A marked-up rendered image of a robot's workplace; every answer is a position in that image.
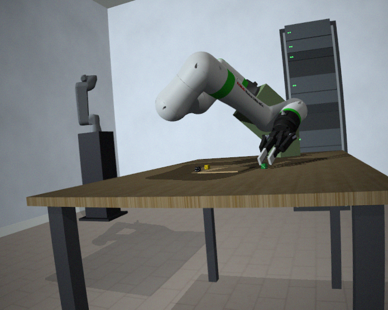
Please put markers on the tan flat mat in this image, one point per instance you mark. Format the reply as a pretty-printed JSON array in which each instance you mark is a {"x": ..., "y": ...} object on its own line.
[{"x": 225, "y": 170}]

